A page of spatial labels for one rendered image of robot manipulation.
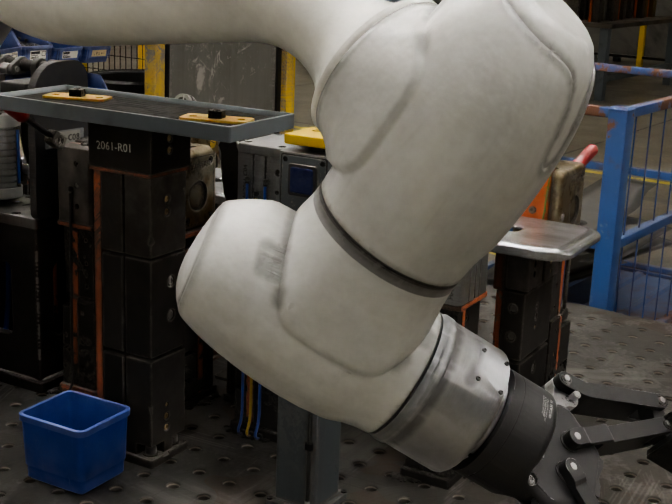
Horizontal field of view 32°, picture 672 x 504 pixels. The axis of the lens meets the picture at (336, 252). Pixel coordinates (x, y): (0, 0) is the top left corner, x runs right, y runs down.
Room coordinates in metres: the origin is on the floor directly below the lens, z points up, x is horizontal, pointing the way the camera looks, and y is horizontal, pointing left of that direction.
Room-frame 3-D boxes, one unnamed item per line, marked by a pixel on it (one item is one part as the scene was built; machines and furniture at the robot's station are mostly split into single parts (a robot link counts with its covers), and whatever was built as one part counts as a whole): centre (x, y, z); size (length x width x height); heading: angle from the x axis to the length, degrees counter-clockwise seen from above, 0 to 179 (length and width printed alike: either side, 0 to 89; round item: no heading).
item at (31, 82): (1.71, 0.47, 0.94); 0.18 x 0.13 x 0.49; 61
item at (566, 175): (1.72, -0.32, 0.88); 0.15 x 0.11 x 0.36; 151
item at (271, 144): (1.53, 0.08, 0.90); 0.13 x 0.10 x 0.41; 151
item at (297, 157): (1.31, 0.02, 0.92); 0.08 x 0.08 x 0.44; 61
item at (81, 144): (1.65, 0.36, 0.89); 0.13 x 0.11 x 0.38; 151
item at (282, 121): (1.44, 0.25, 1.16); 0.37 x 0.14 x 0.02; 61
